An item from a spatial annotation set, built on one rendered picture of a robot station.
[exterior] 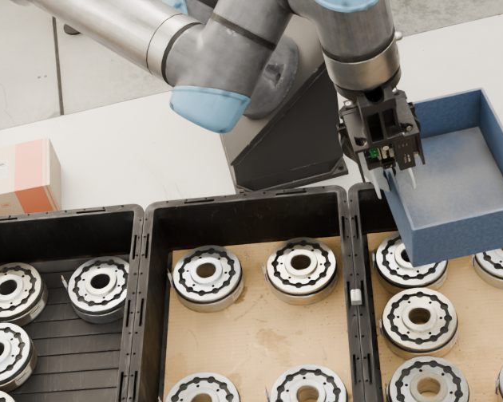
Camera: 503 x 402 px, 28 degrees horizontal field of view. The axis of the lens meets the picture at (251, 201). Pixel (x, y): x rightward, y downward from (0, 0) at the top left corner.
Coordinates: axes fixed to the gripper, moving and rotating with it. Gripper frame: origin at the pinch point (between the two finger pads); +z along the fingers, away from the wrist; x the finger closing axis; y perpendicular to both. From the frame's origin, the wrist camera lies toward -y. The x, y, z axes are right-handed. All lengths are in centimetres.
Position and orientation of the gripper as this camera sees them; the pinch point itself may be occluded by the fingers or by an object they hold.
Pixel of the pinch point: (390, 177)
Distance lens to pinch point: 120.8
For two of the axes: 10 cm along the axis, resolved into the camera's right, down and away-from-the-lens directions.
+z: 2.6, 6.2, 7.4
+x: 9.5, -2.9, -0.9
